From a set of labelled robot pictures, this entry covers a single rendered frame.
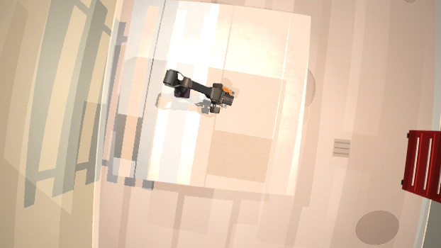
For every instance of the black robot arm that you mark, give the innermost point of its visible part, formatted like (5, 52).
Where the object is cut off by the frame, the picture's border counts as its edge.
(215, 94)

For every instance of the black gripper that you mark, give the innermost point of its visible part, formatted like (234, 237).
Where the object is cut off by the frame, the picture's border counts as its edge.
(214, 109)

